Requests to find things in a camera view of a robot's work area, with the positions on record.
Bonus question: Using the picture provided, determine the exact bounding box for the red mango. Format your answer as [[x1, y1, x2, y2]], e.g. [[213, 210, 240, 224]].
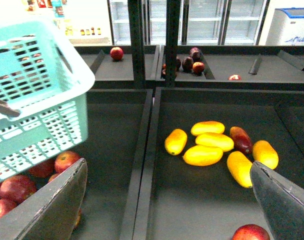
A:
[[229, 126, 253, 155]]

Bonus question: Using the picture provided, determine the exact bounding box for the black shelf post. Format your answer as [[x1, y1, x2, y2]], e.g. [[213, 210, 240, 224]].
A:
[[164, 0, 181, 87], [127, 0, 146, 89]]

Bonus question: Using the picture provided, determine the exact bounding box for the yellow mango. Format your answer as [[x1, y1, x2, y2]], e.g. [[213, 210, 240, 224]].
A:
[[226, 151, 253, 188], [190, 121, 225, 137], [195, 132, 235, 152], [164, 128, 188, 156], [252, 140, 279, 170], [182, 145, 224, 167]]

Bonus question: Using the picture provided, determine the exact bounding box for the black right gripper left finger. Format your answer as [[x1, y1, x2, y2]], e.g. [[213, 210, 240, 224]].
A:
[[0, 158, 88, 240]]

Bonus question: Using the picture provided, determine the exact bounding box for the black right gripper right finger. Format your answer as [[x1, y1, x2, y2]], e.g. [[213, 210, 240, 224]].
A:
[[250, 161, 304, 240]]

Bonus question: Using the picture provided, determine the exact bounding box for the brown basket handle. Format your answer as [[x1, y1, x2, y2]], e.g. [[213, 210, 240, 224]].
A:
[[0, 99, 21, 117]]

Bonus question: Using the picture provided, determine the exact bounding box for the light blue plastic basket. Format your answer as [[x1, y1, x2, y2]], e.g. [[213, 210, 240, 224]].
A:
[[0, 19, 95, 183]]

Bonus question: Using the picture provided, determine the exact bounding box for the dark purple fruit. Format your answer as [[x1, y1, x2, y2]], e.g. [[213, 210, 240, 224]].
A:
[[182, 57, 194, 73], [189, 47, 202, 62]]

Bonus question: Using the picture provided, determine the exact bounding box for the white chest freezer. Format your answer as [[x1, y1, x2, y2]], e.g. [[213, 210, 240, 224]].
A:
[[265, 7, 304, 47]]

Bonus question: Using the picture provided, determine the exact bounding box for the glass door refrigerator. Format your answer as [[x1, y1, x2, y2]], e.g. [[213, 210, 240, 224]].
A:
[[107, 0, 271, 46]]

